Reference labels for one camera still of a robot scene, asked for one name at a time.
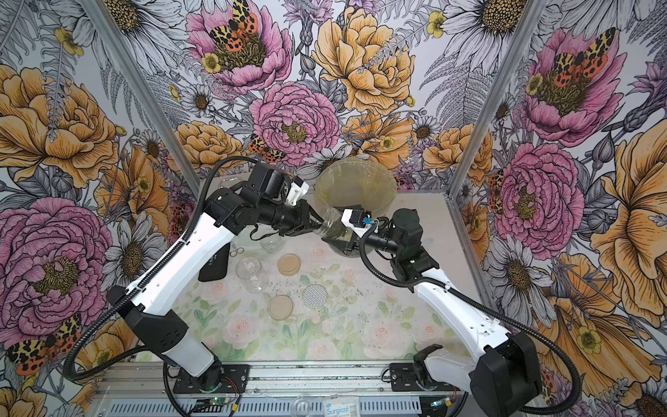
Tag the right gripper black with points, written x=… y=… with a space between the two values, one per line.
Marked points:
x=346 y=247

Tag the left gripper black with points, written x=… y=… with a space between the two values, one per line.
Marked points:
x=302 y=223

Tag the foil tea jar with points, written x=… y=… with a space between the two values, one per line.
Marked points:
x=252 y=274

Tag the peeled foil seal disc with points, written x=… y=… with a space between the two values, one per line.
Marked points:
x=315 y=296

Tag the clear jar beige lid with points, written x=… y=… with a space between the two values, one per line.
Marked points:
x=272 y=244

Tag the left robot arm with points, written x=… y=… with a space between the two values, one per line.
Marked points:
x=269 y=197

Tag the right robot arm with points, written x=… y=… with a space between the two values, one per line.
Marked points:
x=501 y=372

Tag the yellow bin liner bag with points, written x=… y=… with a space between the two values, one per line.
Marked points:
x=353 y=181

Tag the small metal scissors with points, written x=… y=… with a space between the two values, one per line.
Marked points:
x=235 y=251

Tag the mesh waste bin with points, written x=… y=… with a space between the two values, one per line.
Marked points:
x=352 y=183

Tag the silver first aid case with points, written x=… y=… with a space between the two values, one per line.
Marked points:
x=227 y=182

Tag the black rectangular case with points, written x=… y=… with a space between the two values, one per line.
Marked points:
x=216 y=268

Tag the surgical label box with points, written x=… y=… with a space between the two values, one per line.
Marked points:
x=346 y=406

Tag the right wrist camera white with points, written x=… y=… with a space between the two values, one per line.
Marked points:
x=359 y=220

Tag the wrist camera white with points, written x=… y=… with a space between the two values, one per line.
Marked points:
x=359 y=220
x=297 y=190

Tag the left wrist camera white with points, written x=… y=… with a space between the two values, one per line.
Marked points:
x=297 y=190

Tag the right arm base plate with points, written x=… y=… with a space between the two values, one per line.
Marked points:
x=409 y=377

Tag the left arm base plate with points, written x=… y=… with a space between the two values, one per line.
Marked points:
x=219 y=379

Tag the aluminium front rail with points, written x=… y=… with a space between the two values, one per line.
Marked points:
x=143 y=379

